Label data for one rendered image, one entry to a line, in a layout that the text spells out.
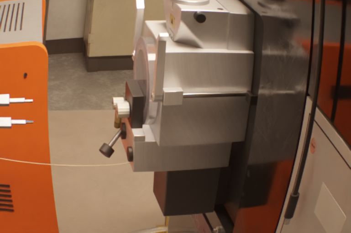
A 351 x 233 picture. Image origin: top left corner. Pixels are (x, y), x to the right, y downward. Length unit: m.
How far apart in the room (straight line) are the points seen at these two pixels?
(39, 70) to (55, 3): 3.16
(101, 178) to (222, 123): 0.83
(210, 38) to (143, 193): 0.83
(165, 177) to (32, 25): 0.50
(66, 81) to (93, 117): 2.10
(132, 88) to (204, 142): 0.09
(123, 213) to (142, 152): 0.69
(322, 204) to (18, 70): 0.67
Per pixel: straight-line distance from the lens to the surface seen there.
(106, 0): 3.85
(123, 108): 0.70
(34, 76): 1.05
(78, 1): 4.21
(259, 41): 0.66
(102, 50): 3.94
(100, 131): 1.71
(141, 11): 0.74
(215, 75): 0.67
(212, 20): 0.66
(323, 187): 0.49
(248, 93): 0.67
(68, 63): 4.15
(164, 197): 0.74
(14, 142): 1.10
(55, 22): 4.24
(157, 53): 0.64
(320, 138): 0.50
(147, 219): 1.36
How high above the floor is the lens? 1.47
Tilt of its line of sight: 23 degrees down
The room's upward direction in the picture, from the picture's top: 4 degrees clockwise
